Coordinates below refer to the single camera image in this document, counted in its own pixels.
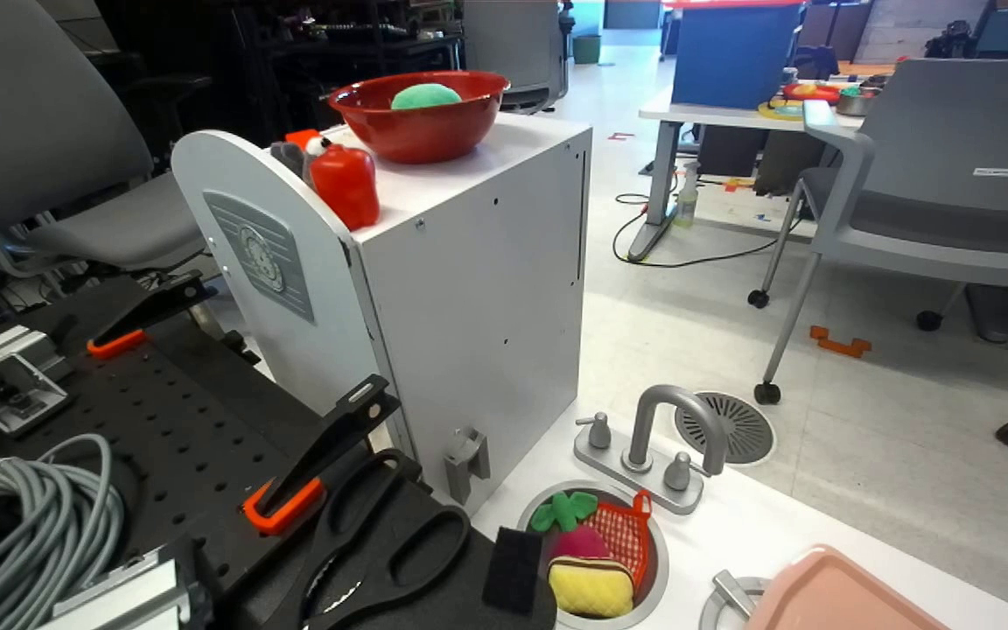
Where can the grey toy faucet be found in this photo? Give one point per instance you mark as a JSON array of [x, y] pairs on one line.
[[647, 432]]

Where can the green plush ball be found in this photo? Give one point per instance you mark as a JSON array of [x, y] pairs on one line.
[[425, 101]]

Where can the round toy sink basin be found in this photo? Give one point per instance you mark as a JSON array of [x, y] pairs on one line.
[[659, 559]]

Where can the white toy kitchen counter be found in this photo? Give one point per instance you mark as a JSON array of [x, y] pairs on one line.
[[760, 528]]

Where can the grey toy stove burner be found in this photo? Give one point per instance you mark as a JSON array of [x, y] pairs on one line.
[[724, 582]]

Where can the white cabinet box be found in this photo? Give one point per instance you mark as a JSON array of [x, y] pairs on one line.
[[469, 301]]

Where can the grey cabinet latch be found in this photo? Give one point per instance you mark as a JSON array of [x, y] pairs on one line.
[[466, 460]]

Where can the red plastic bowl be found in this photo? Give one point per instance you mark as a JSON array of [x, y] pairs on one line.
[[427, 133]]

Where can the black scissors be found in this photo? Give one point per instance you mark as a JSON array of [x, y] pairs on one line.
[[385, 483]]

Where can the clear bottle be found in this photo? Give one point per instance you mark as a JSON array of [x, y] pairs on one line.
[[689, 194]]

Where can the small black foam block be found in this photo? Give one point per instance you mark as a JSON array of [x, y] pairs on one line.
[[511, 572]]

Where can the round grey floor drain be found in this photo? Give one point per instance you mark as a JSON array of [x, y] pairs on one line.
[[749, 426]]

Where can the white desk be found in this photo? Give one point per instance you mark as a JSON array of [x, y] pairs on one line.
[[692, 116]]

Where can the green waste bin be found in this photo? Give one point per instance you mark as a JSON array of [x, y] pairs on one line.
[[586, 48]]

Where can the white rounded panel with label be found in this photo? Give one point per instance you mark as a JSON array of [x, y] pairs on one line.
[[225, 186]]

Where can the small orange floor tape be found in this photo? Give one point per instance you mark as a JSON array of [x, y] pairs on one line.
[[843, 343]]

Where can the colourful desk clutter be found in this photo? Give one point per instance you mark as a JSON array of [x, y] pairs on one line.
[[813, 101]]

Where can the pink cutting board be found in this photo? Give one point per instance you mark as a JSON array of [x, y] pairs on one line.
[[832, 596]]

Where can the grey office chair on casters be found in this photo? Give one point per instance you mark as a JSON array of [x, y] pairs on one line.
[[972, 153]]

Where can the grey padded chair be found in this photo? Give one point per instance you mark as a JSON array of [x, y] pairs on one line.
[[49, 106]]

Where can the silver framed box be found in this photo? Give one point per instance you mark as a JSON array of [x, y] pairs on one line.
[[10, 398]]

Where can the dark office chair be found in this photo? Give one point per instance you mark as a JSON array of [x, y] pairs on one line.
[[994, 29]]

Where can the silver metal bracket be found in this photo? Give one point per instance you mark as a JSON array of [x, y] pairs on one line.
[[122, 596]]

